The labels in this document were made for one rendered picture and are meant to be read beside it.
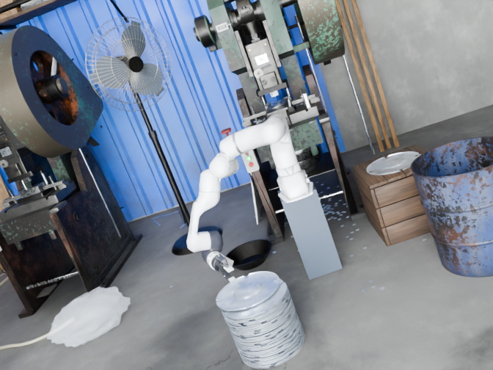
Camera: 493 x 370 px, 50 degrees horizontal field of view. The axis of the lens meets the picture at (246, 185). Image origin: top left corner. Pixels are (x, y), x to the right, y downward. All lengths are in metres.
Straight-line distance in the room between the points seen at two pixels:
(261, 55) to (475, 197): 1.56
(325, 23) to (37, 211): 2.17
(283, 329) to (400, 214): 0.95
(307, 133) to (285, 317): 1.31
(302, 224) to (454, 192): 0.77
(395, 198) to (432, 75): 2.06
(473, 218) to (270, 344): 0.96
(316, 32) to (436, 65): 1.88
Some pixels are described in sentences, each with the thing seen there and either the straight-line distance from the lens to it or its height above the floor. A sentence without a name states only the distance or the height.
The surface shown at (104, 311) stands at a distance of 3.03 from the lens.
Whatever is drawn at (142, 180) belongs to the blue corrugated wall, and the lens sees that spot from 4.79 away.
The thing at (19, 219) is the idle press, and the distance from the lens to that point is 3.73.
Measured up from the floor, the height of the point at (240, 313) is 0.24.
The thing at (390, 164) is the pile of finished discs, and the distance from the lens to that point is 2.88.
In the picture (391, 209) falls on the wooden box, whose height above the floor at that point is 0.19.
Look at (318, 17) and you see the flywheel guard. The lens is 2.91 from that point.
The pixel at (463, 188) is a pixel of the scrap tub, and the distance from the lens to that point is 2.23.
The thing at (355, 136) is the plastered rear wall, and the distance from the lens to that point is 4.60.
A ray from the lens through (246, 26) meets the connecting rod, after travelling 3.24.
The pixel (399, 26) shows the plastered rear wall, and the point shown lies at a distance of 4.54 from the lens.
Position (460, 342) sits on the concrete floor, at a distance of 2.11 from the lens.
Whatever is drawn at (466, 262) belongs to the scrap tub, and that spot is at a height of 0.07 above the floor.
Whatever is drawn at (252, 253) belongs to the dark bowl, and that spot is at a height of 0.01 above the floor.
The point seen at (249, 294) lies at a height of 0.26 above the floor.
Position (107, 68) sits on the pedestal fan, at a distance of 3.43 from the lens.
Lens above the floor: 1.28
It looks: 16 degrees down
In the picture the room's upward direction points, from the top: 21 degrees counter-clockwise
